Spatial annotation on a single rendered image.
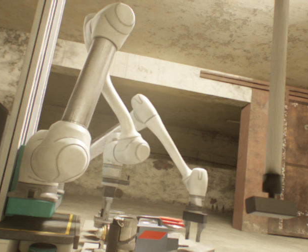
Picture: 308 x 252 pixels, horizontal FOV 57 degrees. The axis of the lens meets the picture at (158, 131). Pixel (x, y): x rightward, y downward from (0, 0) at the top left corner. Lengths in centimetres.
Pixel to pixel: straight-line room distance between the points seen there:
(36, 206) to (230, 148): 1054
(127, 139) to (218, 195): 1004
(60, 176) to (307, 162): 564
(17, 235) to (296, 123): 569
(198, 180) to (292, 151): 459
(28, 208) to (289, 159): 536
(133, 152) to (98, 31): 50
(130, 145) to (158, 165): 938
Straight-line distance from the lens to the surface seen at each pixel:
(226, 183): 1128
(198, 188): 163
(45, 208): 119
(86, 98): 110
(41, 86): 169
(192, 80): 560
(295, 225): 611
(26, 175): 122
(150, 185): 1047
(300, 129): 631
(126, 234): 131
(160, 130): 167
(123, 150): 120
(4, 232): 120
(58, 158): 97
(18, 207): 120
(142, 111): 169
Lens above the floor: 53
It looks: 11 degrees up
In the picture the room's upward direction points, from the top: 8 degrees clockwise
